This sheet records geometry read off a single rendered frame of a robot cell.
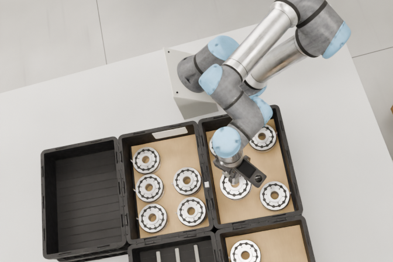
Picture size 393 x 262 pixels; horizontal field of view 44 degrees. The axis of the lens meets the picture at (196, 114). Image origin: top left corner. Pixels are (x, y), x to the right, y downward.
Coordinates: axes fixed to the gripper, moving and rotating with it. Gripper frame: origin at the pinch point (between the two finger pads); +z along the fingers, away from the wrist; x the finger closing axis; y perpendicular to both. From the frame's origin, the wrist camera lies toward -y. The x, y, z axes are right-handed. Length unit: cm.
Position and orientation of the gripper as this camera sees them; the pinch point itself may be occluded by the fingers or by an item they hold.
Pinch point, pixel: (241, 176)
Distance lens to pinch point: 161.3
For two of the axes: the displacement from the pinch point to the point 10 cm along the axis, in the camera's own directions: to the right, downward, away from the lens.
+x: -5.9, 7.8, -2.0
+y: -7.9, -5.1, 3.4
